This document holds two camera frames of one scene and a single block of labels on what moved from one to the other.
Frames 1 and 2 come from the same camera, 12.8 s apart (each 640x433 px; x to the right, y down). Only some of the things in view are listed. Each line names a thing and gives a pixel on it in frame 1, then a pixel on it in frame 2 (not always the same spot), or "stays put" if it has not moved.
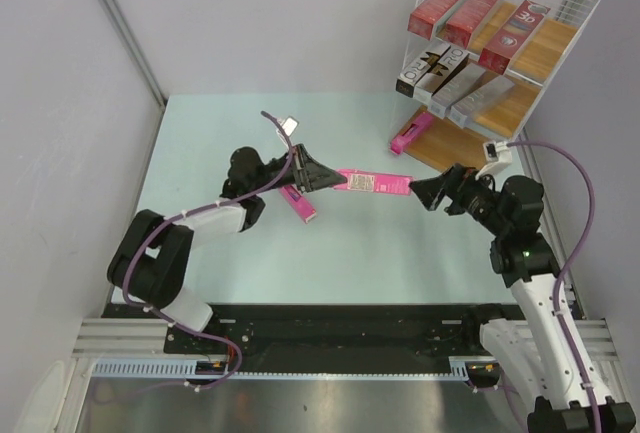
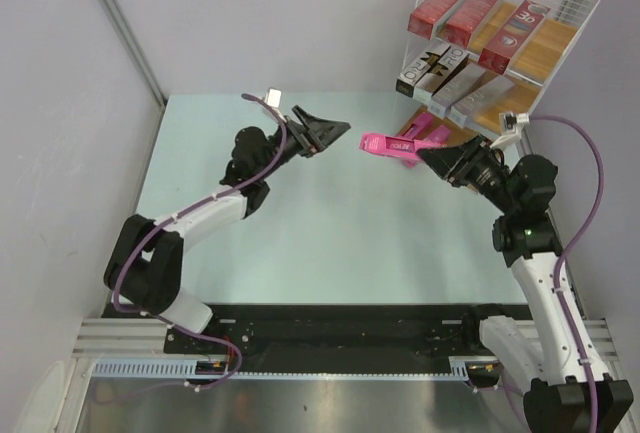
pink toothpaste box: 375,182 -> 439,135
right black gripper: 456,182 -> 456,163
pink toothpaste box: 306,211 -> 393,146
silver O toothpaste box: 440,70 stays put
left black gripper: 312,176 -> 315,135
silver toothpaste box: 471,105 stays put
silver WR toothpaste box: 407,81 stays put
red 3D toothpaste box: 497,52 stays put
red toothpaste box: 441,2 stays put
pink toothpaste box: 411,132 stays put
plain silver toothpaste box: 446,93 stays put
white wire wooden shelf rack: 487,49 stays put
